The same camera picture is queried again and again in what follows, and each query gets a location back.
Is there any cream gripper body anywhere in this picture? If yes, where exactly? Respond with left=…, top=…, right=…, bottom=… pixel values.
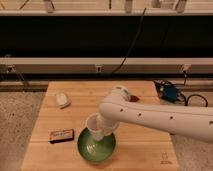
left=97, top=115, right=119, bottom=136

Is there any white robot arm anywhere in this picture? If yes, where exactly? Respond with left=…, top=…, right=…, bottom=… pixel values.
left=97, top=85, right=213, bottom=143

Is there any green ceramic bowl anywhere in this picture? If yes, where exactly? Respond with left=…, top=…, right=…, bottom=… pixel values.
left=77, top=128, right=116, bottom=163

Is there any small white ceramic piece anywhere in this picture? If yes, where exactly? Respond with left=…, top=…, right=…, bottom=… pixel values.
left=56, top=93, right=70, bottom=108

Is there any orange and black box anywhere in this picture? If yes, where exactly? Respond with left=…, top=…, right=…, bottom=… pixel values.
left=49, top=129, right=74, bottom=144

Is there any blue device on floor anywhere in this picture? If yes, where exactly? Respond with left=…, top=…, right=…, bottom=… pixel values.
left=155, top=80, right=180, bottom=102

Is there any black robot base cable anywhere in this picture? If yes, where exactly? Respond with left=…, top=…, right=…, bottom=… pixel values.
left=179, top=93, right=209, bottom=108

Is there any black hanging cable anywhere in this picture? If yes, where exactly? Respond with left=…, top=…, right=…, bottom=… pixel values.
left=110, top=7, right=147, bottom=76

